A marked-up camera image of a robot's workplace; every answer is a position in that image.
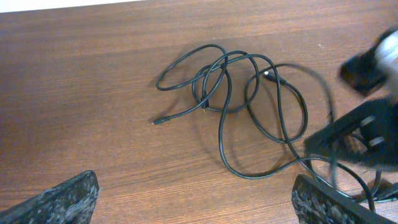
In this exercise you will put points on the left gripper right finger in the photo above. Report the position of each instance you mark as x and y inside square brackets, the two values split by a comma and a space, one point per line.
[317, 203]

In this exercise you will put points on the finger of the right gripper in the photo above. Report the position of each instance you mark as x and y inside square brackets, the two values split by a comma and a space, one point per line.
[357, 137]

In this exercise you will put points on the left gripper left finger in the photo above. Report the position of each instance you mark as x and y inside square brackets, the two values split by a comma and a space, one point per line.
[72, 201]

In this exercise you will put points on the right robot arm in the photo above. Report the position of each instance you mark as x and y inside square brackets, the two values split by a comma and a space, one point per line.
[366, 73]

